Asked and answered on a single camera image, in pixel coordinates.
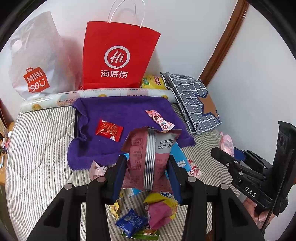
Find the small pink candy packet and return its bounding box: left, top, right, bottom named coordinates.
left=219, top=132, right=234, bottom=157

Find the light pink pastry packet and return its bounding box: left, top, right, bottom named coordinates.
left=187, top=159, right=203, bottom=179

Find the yellow pyramid snack packet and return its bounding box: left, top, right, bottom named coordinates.
left=108, top=191, right=123, bottom=220

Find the pale pink nougat packet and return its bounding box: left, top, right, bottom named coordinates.
left=89, top=161, right=108, bottom=181

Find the dark blue snack packet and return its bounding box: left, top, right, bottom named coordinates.
left=115, top=208, right=148, bottom=238

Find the strawberry white snack packet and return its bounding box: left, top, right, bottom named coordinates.
left=145, top=110, right=175, bottom=133

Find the pink yellow chip bag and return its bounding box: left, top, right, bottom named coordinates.
left=143, top=192, right=178, bottom=230

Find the pink silver-striped snack packet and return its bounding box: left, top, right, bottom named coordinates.
left=121, top=126, right=182, bottom=192

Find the green snack bag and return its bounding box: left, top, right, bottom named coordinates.
left=130, top=228, right=159, bottom=240

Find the red snack packet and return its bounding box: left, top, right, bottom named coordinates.
left=95, top=119, right=123, bottom=142

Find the blue tissue pack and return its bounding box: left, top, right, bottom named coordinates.
left=122, top=143, right=191, bottom=196

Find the grey checked folded cloth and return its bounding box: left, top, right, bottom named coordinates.
left=161, top=72, right=221, bottom=134

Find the purple towel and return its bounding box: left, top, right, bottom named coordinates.
left=67, top=96, right=195, bottom=170

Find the yellow snack bag behind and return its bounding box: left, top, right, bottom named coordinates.
left=140, top=75, right=167, bottom=90

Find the rolled patterned mat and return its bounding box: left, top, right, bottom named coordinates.
left=20, top=88, right=177, bottom=113

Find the red Haidilao paper bag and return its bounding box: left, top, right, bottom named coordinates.
left=82, top=0, right=162, bottom=90

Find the white Miniso plastic bag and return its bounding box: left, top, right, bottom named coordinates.
left=9, top=11, right=80, bottom=100

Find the brown wooden door frame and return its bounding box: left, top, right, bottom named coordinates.
left=199, top=0, right=249, bottom=86

